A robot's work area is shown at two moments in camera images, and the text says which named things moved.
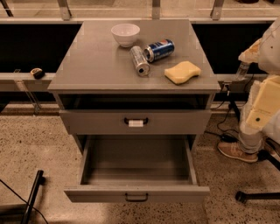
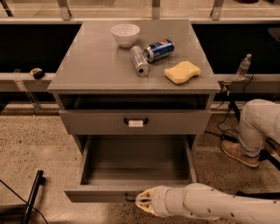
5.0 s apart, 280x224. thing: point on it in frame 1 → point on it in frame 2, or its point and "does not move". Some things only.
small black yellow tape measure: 38,73 does not move
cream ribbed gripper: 270,55 → 159,199
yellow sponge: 182,72 does not move
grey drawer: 138,169 does not move
